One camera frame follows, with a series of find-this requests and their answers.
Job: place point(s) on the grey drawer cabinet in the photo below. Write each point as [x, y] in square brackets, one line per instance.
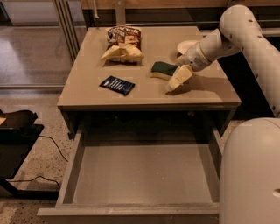
[209, 89]

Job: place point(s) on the white paper bowl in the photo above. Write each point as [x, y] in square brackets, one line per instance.
[186, 46]

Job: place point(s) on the black stand with tray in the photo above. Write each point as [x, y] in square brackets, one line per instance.
[18, 133]

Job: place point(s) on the green and yellow sponge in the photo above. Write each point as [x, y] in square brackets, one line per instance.
[162, 70]

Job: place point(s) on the metal support bracket left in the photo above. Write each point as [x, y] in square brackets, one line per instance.
[120, 14]

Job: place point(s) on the dark blue snack packet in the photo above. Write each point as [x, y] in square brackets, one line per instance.
[117, 85]

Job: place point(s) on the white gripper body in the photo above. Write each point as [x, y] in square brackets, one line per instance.
[194, 59]

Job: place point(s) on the open grey top drawer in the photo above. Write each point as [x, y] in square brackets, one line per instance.
[121, 174]

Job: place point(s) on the brown chip bag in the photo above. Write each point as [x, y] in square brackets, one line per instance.
[124, 44]

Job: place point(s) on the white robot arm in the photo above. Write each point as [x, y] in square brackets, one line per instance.
[250, 166]

